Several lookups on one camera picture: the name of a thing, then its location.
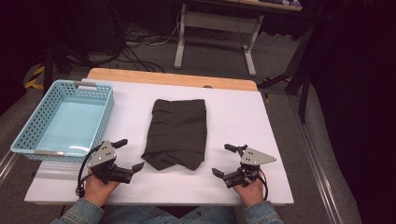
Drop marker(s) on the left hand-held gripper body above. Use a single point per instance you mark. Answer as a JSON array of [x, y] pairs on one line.
[[102, 155]]

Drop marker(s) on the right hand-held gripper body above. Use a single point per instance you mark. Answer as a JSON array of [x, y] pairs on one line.
[[253, 157]]

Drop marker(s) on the light blue perforated plastic basket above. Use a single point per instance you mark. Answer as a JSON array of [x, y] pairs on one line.
[[71, 124]]

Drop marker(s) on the dark olive cloth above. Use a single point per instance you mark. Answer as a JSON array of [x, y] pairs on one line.
[[177, 133]]

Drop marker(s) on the person's left hand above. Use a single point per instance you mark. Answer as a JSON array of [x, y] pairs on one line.
[[98, 191]]

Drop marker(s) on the person's right hand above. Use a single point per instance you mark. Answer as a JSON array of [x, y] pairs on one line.
[[252, 194]]

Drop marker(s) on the person's legs in jeans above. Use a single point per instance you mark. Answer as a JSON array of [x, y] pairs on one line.
[[130, 216]]

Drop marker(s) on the wooden table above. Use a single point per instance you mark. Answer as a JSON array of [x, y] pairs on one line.
[[155, 77]]

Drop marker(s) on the black metal stand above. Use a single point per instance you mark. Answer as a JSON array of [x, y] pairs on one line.
[[303, 93], [47, 71]]

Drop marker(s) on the yellow black striped tape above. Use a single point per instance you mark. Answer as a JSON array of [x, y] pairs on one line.
[[35, 77]]

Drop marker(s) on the grey-legged desk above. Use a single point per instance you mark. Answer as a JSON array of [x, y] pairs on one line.
[[218, 20]]

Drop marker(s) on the metal floor rail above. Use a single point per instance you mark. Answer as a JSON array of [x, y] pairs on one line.
[[6, 165], [323, 186]]

